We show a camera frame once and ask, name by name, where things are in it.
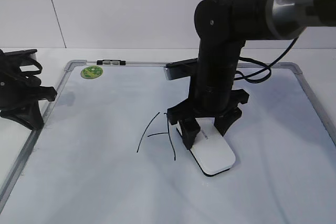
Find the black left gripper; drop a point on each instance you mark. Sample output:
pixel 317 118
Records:
pixel 20 91

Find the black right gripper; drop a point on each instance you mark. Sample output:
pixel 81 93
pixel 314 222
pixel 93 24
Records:
pixel 222 105

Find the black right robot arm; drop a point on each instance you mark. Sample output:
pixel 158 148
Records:
pixel 223 27

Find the round green sticker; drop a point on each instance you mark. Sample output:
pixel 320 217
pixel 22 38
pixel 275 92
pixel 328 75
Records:
pixel 91 72

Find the black board hanger clip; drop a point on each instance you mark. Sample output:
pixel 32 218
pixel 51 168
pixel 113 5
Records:
pixel 111 62

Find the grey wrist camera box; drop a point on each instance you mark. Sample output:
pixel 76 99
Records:
pixel 180 69

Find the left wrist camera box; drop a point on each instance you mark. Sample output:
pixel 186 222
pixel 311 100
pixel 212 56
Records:
pixel 21 57

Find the white board with grey frame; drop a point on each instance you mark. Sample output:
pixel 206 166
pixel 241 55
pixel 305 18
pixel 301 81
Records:
pixel 104 157

